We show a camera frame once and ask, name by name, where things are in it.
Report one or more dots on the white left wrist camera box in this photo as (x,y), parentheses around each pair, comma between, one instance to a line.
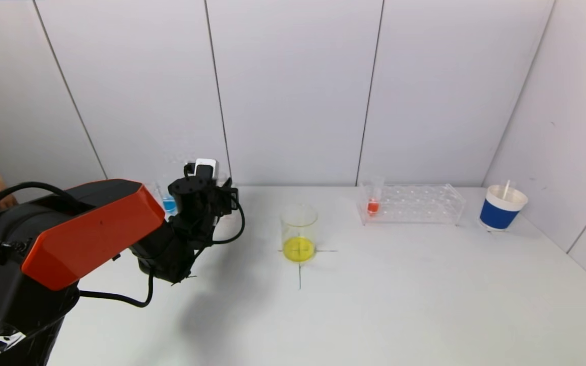
(206,166)

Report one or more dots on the test tube with yellow pigment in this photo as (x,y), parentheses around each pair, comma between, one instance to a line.
(504,190)

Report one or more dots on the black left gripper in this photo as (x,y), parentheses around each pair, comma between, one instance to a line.
(219,202)

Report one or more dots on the blue paper cup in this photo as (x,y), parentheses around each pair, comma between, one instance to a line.
(497,216)

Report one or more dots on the clear glass beaker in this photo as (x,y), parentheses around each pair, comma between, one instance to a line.
(298,248)

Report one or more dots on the clear acrylic test tube rack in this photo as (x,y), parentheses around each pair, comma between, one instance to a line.
(154,195)
(415,209)

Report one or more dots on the test tube with red pigment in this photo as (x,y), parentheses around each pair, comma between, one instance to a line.
(372,207)

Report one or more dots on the test tube with blue pigment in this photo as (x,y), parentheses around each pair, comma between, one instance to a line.
(169,204)

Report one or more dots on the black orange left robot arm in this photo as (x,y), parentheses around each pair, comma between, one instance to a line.
(84,239)

